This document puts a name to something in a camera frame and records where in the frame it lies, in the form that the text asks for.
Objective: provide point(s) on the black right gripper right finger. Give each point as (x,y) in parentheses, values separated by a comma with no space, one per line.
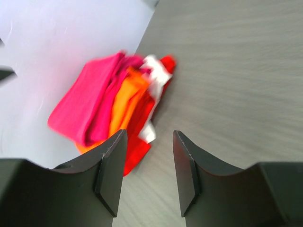
(214,193)

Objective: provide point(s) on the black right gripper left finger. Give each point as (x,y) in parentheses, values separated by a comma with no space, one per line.
(83,192)

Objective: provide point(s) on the pink t shirt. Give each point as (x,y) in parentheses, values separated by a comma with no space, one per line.
(83,114)

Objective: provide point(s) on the orange folded t shirt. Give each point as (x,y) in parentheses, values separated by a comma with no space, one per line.
(130,109)

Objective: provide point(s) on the white folded t shirt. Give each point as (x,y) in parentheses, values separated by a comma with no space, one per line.
(159,76)

